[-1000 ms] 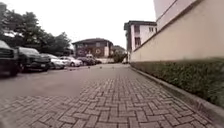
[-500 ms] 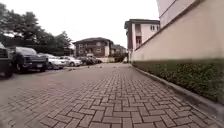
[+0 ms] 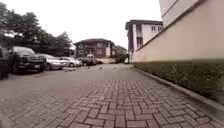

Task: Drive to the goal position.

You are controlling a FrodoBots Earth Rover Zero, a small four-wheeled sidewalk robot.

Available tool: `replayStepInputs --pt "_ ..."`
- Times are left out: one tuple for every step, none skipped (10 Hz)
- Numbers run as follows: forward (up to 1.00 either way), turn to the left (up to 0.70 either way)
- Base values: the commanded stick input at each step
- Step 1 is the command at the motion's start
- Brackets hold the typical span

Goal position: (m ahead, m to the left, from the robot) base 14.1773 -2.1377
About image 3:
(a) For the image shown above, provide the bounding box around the green bush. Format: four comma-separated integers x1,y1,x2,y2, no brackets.
114,53,129,64

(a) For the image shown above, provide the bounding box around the distant brown building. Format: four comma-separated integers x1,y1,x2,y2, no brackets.
113,45,128,58

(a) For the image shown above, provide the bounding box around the brown brick building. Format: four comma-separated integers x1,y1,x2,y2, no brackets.
73,37,116,60

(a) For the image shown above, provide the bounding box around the grey brick paved road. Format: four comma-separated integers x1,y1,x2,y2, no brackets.
0,63,224,128

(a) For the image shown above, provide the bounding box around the white multi-storey building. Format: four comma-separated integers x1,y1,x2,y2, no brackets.
124,19,164,64

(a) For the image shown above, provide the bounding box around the green hedge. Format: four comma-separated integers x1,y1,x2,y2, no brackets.
133,59,224,104

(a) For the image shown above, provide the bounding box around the grey concrete kerb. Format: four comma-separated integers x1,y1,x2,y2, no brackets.
132,65,224,124

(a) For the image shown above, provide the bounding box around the pale building with red stripe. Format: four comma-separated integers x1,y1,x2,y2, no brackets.
158,0,201,28

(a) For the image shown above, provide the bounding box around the row of parked cars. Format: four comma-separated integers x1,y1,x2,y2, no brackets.
0,44,104,81

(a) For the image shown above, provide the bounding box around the row of trees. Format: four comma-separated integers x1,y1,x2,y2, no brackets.
0,3,74,58

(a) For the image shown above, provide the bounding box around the low white wall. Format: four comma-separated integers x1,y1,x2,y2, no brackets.
96,57,118,65

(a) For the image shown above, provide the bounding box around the cream boundary wall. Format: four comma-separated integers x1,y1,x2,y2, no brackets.
132,0,224,64

